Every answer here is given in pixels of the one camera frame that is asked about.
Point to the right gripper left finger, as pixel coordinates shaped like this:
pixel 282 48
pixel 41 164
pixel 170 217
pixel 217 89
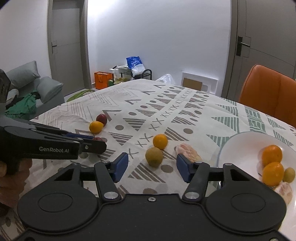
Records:
pixel 108 174

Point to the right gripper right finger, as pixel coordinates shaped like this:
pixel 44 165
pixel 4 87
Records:
pixel 196 175

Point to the pomelo slice small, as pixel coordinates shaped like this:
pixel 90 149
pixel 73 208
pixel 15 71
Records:
pixel 188 151

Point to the red plum hidden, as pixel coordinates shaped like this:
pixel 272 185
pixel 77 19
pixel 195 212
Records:
pixel 98 139

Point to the green plum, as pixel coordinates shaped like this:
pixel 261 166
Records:
pixel 289 175
pixel 154 157

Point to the small mandarin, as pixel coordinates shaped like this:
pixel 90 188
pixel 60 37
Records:
pixel 160 141
pixel 96 127

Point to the red plum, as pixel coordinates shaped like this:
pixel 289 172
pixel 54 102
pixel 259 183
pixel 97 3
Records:
pixel 102 118

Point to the large orange front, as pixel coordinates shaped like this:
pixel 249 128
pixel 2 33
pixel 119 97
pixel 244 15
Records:
pixel 271 153

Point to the large orange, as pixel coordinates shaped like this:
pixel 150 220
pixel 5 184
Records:
pixel 273 174
pixel 271 153

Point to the pomelo slice large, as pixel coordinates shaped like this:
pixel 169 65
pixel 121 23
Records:
pixel 285 191

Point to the green plum front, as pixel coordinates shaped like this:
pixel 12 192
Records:
pixel 289 175

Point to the person left hand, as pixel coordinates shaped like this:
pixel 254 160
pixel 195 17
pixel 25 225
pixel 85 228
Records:
pixel 13 186

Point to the green cloth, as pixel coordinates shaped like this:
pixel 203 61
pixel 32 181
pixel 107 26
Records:
pixel 24 109

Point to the white ceramic plate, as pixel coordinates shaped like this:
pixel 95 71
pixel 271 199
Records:
pixel 245 149

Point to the grey cushion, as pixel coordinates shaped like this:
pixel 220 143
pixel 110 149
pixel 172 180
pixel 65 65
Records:
pixel 48 88

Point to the grey sofa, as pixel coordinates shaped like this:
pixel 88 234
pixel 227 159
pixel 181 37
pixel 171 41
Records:
pixel 20 81

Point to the patterned white tablecloth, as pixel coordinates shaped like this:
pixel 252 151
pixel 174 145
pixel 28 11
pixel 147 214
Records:
pixel 139 110

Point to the green leaf floor mat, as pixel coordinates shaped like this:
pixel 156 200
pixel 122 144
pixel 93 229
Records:
pixel 80 94

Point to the orange paper bag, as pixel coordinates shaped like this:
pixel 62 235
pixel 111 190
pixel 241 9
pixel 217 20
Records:
pixel 102 79

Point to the clear plastic bag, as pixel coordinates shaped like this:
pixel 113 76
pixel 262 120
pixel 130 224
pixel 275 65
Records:
pixel 166 79

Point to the orange leather chair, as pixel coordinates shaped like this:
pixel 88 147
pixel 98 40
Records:
pixel 270 92

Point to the blue white plastic bag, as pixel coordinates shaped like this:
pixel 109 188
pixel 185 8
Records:
pixel 135 64

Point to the grey door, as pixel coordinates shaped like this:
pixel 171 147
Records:
pixel 67 44
pixel 269 28

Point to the black door handle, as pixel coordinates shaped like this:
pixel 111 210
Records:
pixel 239 46

